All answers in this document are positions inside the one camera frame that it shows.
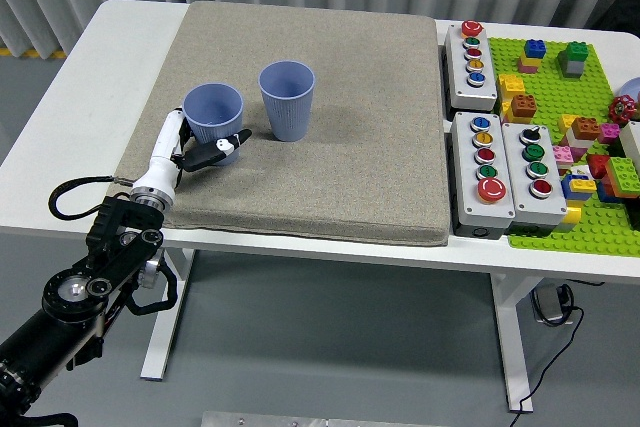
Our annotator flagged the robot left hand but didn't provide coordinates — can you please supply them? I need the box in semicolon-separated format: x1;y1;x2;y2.
135;106;254;192

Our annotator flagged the blue ribbed plastic cup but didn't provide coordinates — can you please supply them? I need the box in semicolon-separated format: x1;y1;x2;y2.
181;82;245;167
257;60;316;143

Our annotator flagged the grey-brown cushion mat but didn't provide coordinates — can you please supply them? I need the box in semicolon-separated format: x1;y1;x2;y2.
108;0;451;248

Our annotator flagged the yellow black floor tape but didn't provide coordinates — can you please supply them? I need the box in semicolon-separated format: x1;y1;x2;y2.
0;45;66;62

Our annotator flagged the white table leg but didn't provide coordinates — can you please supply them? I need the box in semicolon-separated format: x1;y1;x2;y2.
488;272;543;414
139;245;196;381

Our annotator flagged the grey five-button control box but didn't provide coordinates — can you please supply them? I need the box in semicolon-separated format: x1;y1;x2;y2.
443;20;500;111
449;110;517;240

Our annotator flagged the grey four-button control box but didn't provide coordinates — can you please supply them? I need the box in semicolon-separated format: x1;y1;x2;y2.
500;121;569;236

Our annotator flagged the orange toy brick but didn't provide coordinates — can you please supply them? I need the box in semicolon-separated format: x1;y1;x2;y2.
509;93;539;123

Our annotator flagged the blue yellow pink brick stack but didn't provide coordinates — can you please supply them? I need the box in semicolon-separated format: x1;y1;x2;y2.
516;38;547;74

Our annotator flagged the green studded baseplate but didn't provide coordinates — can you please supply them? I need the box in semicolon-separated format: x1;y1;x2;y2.
487;35;640;259

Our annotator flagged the grey power adapter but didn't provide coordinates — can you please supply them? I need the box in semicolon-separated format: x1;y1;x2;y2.
530;283;574;326

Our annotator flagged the yellow grey brick stack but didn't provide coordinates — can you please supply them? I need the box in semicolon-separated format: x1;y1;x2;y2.
551;202;583;234

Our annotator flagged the orange white yellow brick stack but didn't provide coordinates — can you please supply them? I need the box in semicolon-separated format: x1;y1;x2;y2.
557;113;603;150

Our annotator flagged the green grey brick stack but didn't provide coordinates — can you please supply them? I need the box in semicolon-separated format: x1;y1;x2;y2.
557;40;591;79

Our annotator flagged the red toy brick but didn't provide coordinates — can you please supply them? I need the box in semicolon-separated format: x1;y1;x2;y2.
585;153;612;180

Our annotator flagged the small pink toy brick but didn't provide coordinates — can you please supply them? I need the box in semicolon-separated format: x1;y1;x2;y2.
597;122;622;145

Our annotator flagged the large green toy brick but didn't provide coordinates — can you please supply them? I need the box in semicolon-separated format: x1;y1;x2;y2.
603;156;640;198

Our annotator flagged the red valve wheel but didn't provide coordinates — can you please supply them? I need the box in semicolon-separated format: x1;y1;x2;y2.
607;94;637;125

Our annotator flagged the white box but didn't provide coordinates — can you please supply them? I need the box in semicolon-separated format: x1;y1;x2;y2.
618;120;640;174

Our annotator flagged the pale purple bowl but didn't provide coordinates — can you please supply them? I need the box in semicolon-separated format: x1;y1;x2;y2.
615;76;640;108

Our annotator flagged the black power cable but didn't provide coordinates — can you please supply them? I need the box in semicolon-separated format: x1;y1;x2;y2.
514;304;585;415

